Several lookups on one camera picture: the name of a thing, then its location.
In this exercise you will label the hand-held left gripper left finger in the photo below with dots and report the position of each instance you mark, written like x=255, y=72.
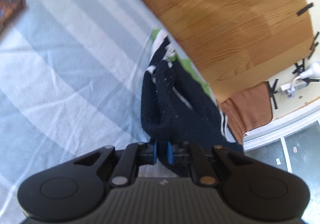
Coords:
x=154, y=152

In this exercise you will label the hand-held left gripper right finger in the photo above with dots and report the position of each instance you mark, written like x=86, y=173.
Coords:
x=170, y=152

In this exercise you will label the dark knit sock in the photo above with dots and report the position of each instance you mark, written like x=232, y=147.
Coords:
x=165, y=104

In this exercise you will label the navy garment with white stripes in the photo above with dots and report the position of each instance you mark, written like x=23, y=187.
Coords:
x=200, y=114

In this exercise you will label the brown cloth on floor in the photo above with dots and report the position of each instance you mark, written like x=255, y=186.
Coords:
x=247, y=111

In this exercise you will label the green cloth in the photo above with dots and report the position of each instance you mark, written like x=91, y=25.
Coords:
x=187, y=63

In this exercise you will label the white sticker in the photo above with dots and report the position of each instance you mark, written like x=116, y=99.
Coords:
x=278, y=161

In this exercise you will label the black tape strip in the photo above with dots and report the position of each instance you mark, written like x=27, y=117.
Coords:
x=298, y=66
x=305, y=9
x=312, y=50
x=275, y=101
x=273, y=85
x=317, y=37

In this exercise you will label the red sticker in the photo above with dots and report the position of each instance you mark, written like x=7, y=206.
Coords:
x=295, y=149

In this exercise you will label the light blue striped bedsheet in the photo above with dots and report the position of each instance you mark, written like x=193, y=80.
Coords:
x=62, y=63

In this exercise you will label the white framed glass door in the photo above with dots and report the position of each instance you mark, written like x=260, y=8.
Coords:
x=300, y=139

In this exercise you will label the white power strip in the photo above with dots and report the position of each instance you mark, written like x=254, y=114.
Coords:
x=295, y=87

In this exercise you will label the white lamp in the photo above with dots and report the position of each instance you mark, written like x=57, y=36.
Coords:
x=312, y=70

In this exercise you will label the dark brown book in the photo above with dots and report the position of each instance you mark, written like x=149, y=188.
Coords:
x=8, y=11

